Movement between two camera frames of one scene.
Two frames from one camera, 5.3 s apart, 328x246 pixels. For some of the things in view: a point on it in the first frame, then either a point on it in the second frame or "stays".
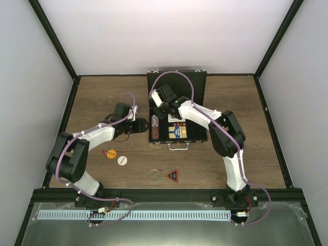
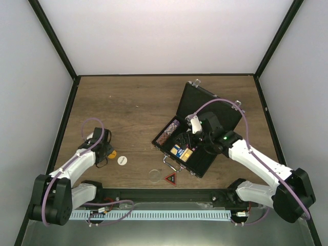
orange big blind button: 111,154 stays
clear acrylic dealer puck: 154,176 stays
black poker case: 177,133 to 198,99
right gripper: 160,115 to 183,137
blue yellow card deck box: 177,131 to 183,154
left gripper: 140,127 to 110,149
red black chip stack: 155,130 to 162,138
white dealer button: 122,160 stays
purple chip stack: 155,120 to 176,121
